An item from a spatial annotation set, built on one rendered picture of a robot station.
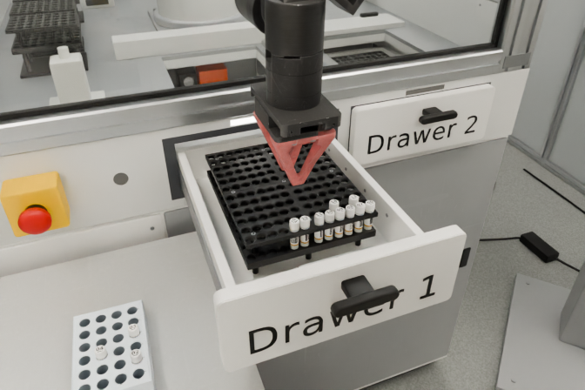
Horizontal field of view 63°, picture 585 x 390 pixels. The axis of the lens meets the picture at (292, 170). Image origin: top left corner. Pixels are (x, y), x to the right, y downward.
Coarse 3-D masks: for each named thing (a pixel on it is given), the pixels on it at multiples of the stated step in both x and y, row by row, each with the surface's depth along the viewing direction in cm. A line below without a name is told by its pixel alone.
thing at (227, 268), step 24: (216, 144) 78; (240, 144) 79; (336, 144) 78; (192, 168) 78; (360, 168) 72; (192, 192) 66; (384, 192) 66; (192, 216) 69; (216, 216) 71; (384, 216) 66; (216, 240) 58; (384, 240) 67; (216, 264) 55; (240, 264) 63; (288, 264) 63; (216, 288) 58
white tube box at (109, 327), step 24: (96, 312) 61; (120, 312) 62; (144, 312) 62; (96, 336) 58; (120, 336) 59; (144, 336) 58; (72, 360) 55; (96, 360) 55; (120, 360) 56; (144, 360) 55; (72, 384) 53; (96, 384) 53; (120, 384) 53; (144, 384) 53
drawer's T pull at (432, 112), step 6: (426, 108) 85; (432, 108) 85; (426, 114) 84; (432, 114) 83; (438, 114) 83; (444, 114) 83; (450, 114) 83; (456, 114) 84; (420, 120) 82; (426, 120) 82; (432, 120) 82; (438, 120) 83; (444, 120) 84
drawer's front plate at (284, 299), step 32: (352, 256) 51; (384, 256) 51; (416, 256) 53; (448, 256) 55; (224, 288) 47; (256, 288) 47; (288, 288) 48; (320, 288) 50; (416, 288) 56; (448, 288) 59; (224, 320) 47; (256, 320) 49; (288, 320) 51; (384, 320) 57; (224, 352) 50; (288, 352) 54
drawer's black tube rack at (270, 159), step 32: (224, 160) 73; (256, 160) 73; (320, 160) 73; (224, 192) 65; (256, 192) 65; (288, 192) 66; (320, 192) 66; (352, 192) 65; (256, 224) 60; (288, 224) 60; (256, 256) 59; (288, 256) 60
